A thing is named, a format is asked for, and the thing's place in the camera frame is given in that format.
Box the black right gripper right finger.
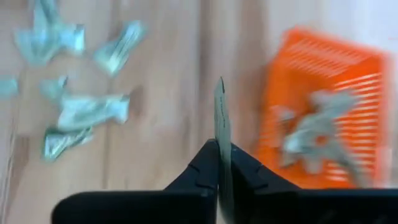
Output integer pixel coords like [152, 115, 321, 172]
[230, 143, 398, 224]

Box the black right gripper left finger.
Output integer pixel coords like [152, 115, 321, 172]
[51, 138, 220, 224]

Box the orange slotted plastic basket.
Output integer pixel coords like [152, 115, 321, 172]
[254, 26, 393, 190]

